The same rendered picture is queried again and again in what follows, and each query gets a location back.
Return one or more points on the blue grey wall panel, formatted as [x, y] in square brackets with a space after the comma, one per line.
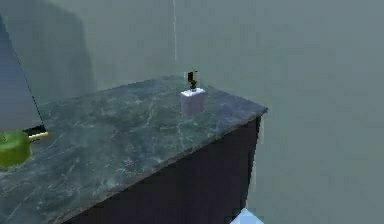
[13, 83]

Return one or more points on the dark cabinet marble counter top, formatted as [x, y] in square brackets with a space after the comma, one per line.
[140, 140]

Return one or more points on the white soap dispenser black pump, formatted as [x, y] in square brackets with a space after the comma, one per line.
[193, 101]

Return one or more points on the pale blue white object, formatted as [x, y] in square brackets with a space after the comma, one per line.
[247, 217]

